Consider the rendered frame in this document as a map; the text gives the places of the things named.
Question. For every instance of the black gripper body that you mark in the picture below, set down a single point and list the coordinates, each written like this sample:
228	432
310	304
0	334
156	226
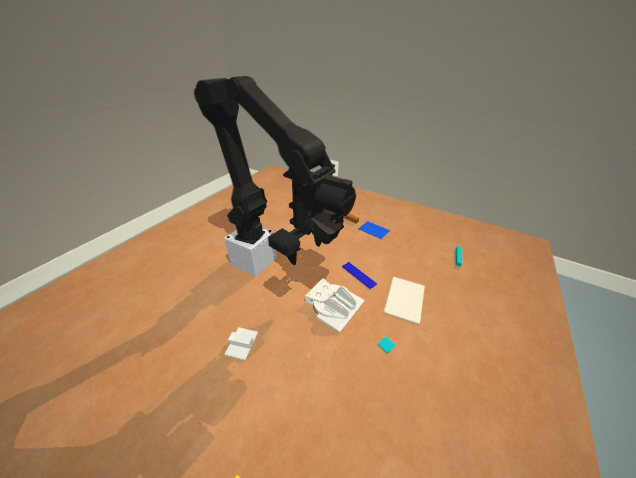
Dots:
288	242

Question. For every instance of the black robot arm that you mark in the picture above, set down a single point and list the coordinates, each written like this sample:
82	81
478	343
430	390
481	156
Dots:
300	149

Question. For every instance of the blue flat rectangular plate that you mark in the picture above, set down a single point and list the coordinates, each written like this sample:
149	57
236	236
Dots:
374	229

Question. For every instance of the small teal square tile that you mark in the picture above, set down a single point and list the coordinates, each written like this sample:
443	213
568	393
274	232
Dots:
386	344

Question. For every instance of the small brown rectangular block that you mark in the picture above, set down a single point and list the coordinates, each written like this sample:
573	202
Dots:
351	218

